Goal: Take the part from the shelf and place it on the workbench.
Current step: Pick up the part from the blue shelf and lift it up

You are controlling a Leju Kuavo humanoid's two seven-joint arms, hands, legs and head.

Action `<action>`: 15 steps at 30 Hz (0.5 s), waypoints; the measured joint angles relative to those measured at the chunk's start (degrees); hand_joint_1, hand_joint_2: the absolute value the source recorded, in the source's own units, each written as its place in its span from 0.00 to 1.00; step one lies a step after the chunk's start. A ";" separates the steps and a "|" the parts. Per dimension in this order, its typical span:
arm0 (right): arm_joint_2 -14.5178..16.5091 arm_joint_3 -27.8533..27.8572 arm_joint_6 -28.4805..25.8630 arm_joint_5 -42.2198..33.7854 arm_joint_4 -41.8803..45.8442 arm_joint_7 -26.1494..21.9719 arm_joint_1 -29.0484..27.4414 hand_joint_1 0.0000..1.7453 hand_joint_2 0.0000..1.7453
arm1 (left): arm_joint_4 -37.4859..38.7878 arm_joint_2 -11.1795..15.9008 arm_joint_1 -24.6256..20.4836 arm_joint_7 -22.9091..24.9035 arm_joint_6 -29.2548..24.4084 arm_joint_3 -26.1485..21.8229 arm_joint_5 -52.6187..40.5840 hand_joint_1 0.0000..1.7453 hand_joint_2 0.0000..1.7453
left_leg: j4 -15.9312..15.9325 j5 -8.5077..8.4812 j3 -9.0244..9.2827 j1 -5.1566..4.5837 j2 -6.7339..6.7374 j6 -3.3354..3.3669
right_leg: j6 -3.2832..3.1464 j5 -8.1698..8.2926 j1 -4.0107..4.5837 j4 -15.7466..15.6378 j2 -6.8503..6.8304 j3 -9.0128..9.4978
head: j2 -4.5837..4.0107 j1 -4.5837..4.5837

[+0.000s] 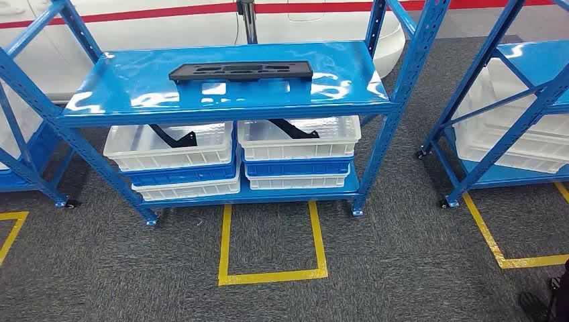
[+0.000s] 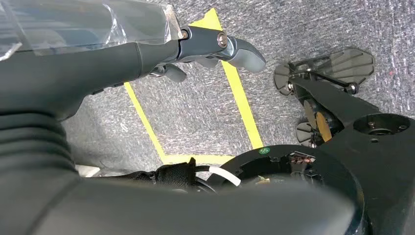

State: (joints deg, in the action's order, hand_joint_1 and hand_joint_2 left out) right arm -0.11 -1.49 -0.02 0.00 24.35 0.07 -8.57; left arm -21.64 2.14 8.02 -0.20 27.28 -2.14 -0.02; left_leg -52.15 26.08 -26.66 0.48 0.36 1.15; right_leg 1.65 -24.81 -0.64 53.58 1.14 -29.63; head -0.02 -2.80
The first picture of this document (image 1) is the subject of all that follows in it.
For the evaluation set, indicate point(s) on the black plastic plate part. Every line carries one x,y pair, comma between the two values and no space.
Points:
293,69

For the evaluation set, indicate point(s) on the blue metal shelf rack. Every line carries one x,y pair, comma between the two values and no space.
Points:
533,58
13,180
133,84

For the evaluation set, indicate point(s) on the blue plastic crate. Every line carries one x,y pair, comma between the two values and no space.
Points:
298,169
178,175

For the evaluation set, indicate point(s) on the yellow floor tape square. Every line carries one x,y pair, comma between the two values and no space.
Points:
266,277
13,216

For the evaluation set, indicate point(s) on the white car body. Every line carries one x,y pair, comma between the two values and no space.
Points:
155,40

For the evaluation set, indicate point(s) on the black metal bracket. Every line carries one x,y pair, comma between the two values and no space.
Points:
178,142
293,131

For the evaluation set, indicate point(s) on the black stanchion post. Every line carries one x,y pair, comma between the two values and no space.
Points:
251,26

